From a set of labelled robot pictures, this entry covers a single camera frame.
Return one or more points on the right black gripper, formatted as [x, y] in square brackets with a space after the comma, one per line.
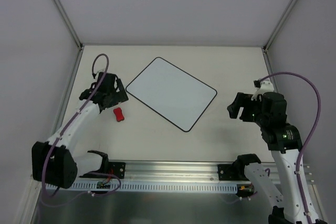
[245, 109]

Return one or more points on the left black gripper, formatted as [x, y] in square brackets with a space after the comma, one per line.
[118, 95]

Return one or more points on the red whiteboard eraser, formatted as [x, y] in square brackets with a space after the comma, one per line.
[118, 114]

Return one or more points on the white whiteboard black frame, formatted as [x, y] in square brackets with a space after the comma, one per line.
[172, 93]

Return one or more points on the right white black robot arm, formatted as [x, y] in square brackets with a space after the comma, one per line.
[291, 204]

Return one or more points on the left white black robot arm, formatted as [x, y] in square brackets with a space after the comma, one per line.
[53, 161]

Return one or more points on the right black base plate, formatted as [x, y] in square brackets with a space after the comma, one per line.
[228, 172]

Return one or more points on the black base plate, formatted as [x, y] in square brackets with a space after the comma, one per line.
[228, 172]
[117, 169]

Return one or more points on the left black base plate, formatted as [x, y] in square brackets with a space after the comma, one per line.
[117, 169]

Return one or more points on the aluminium mounting rail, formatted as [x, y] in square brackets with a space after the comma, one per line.
[175, 172]

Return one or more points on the left aluminium frame post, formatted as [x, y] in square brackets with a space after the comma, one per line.
[65, 18]

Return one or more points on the aluminium frame post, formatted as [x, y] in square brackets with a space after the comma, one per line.
[65, 18]
[284, 16]

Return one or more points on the white slotted cable duct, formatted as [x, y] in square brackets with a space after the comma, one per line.
[165, 187]

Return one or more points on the right aluminium frame post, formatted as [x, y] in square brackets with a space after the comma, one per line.
[284, 16]

